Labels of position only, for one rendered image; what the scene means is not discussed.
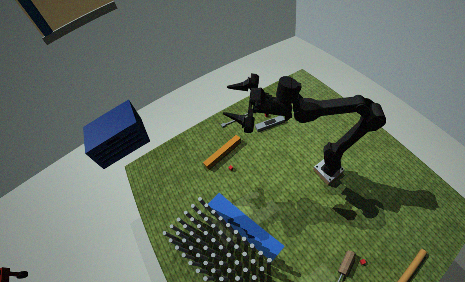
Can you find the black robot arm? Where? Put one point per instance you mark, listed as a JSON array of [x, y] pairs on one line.
[[308, 109]]

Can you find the orange rectangular bar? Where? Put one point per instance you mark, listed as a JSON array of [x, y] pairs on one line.
[[213, 159]]

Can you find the blue flat strip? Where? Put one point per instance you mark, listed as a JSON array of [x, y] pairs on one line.
[[246, 227]]

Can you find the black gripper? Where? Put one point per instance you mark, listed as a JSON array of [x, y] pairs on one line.
[[248, 122]]

